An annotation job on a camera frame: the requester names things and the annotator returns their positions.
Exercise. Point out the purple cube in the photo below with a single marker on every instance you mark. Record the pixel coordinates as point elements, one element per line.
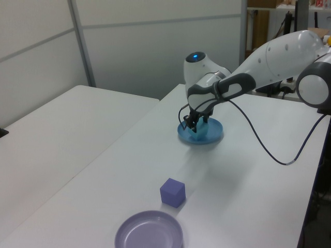
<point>172,193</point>

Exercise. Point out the black table clamp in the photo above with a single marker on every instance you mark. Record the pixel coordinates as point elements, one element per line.
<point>324,111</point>

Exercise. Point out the blue plate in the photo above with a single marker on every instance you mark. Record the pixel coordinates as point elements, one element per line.
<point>214,130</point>

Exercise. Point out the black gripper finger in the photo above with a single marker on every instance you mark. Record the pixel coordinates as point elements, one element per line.
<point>192,123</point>
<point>206,119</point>

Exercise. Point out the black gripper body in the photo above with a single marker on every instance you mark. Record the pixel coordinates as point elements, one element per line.
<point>203,115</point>

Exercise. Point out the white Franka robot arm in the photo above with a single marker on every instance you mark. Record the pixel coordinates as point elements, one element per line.
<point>271,62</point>

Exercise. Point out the purple plate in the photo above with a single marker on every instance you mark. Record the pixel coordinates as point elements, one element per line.
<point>148,230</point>

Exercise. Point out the black monitor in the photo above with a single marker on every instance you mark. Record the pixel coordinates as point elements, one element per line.
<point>301,15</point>

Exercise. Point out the cardboard box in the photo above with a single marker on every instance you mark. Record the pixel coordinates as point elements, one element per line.
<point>260,31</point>

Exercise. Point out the cyan cube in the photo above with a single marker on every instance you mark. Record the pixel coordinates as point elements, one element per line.
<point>203,131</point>

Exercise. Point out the grey partition post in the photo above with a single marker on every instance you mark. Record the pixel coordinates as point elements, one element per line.
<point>243,31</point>
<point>82,44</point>

